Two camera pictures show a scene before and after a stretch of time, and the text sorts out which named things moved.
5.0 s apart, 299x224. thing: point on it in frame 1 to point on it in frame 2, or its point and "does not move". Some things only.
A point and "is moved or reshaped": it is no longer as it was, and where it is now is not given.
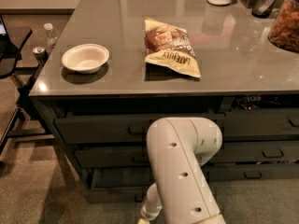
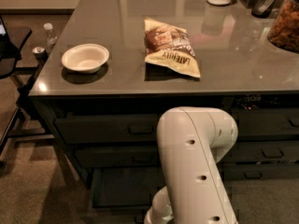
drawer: [262, 121] does not move
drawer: [115, 184] is moved or reshaped
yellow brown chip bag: [170, 47] does not move
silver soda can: [40, 54] does not move
